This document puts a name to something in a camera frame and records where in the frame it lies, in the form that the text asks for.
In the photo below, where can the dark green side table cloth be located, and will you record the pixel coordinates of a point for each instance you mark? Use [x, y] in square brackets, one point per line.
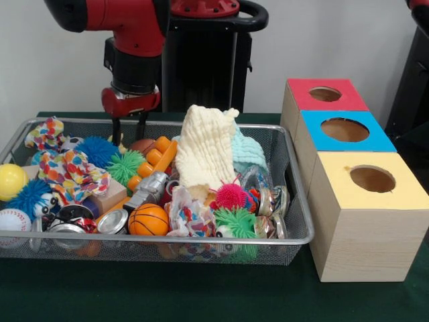
[417, 141]

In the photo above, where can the light blue waffle cloth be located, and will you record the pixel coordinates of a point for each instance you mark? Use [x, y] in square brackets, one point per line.
[248, 151]

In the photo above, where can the yellow plastic ball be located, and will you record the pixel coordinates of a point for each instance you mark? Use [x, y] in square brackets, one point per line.
[11, 181]

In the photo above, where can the white toy baseball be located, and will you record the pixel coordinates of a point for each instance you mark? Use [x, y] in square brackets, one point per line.
[13, 219]

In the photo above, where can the black upright panel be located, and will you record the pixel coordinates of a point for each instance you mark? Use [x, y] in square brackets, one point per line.
[412, 84]

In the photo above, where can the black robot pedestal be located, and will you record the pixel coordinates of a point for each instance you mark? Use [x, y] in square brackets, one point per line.
[207, 67]

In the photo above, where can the wooden box with three holes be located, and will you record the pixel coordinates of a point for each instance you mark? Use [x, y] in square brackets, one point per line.
[365, 234]

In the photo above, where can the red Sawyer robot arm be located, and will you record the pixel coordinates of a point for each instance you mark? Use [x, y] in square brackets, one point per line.
[134, 30]

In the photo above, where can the green spiky rubber ball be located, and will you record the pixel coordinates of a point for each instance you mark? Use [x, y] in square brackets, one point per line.
[236, 219]

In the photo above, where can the cream knitted cloth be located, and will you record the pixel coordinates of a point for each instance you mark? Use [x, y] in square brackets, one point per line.
[204, 151]

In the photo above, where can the orange toy basketball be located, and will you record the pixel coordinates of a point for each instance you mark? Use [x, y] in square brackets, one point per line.
[148, 219]

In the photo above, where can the blue spiky rubber ball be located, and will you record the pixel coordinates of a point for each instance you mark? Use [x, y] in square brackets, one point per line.
[97, 151]

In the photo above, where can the yellow plush toy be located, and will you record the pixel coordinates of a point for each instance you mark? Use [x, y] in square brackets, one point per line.
[123, 148]

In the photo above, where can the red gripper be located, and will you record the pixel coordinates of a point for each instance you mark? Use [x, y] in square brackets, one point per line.
[130, 104]

